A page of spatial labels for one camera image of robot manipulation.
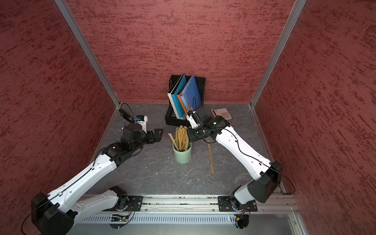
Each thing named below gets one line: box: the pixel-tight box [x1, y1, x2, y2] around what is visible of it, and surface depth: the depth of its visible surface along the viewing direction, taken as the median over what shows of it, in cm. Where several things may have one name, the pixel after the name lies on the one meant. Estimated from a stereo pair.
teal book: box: [170, 73, 187, 120], surface depth 91 cm
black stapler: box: [118, 108, 135, 123], surface depth 112 cm
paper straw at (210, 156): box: [207, 139, 215, 174], surface depth 92 cm
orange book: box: [177, 93, 190, 116], surface depth 89 cm
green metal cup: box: [172, 141, 192, 164], surface depth 88 cm
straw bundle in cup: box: [167, 125, 189, 151], surface depth 83 cm
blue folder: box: [180, 73, 203, 114], surface depth 91 cm
